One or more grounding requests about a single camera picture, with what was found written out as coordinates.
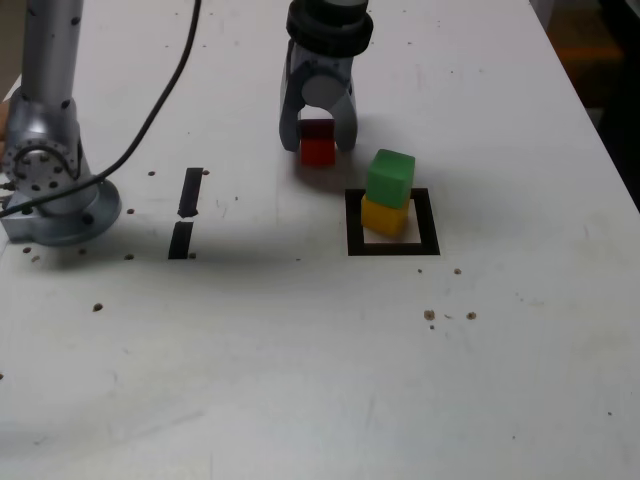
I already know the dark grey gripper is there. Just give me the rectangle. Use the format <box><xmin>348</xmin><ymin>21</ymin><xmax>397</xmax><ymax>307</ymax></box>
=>
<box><xmin>277</xmin><ymin>40</ymin><xmax>360</xmax><ymax>153</ymax></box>

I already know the red cube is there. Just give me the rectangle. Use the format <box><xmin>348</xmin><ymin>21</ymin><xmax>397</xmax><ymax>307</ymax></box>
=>
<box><xmin>298</xmin><ymin>118</ymin><xmax>337</xmax><ymax>168</ymax></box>

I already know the green cube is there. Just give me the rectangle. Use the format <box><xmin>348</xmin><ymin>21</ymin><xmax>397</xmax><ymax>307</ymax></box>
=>
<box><xmin>366</xmin><ymin>148</ymin><xmax>416</xmax><ymax>209</ymax></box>

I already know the yellow cube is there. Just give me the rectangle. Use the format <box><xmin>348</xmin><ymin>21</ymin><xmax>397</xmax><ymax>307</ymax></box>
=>
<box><xmin>360</xmin><ymin>195</ymin><xmax>410</xmax><ymax>238</ymax></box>

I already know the black tape square outline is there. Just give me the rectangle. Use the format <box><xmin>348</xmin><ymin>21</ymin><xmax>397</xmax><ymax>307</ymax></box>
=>
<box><xmin>344</xmin><ymin>187</ymin><xmax>441</xmax><ymax>257</ymax></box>

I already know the black tape strip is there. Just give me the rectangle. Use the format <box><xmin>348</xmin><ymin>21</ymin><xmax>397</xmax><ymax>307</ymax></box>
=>
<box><xmin>167</xmin><ymin>167</ymin><xmax>205</xmax><ymax>261</ymax></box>

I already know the black cable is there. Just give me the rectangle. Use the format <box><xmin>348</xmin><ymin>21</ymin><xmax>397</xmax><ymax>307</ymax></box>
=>
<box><xmin>0</xmin><ymin>0</ymin><xmax>203</xmax><ymax>217</ymax></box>

